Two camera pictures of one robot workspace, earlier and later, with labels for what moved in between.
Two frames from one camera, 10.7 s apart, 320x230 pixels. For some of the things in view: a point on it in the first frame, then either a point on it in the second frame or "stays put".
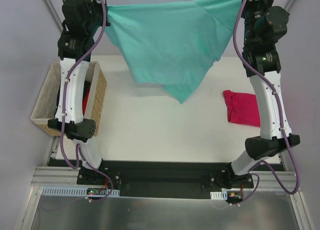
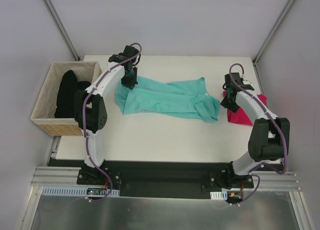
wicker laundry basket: (45, 106) stays put
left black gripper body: (100, 9) to (129, 80)
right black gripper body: (249, 5) to (229, 103)
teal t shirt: (174, 45) to (188, 98)
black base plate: (164, 178) stays put
